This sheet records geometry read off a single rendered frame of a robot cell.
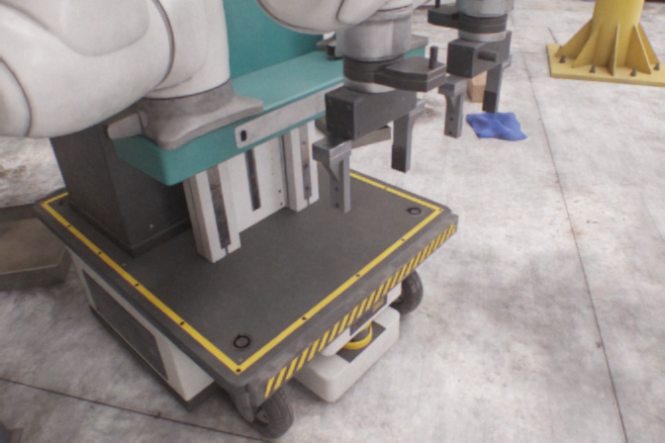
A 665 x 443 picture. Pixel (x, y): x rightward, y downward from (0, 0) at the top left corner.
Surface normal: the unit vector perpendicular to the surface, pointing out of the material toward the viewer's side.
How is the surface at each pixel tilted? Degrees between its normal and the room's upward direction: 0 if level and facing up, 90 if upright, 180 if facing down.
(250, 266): 0
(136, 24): 94
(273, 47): 90
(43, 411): 0
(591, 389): 0
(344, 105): 90
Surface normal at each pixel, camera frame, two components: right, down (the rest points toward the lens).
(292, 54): 0.74, 0.33
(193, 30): 0.94, 0.17
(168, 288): -0.04, -0.85
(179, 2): 0.86, -0.03
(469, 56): -0.67, 0.41
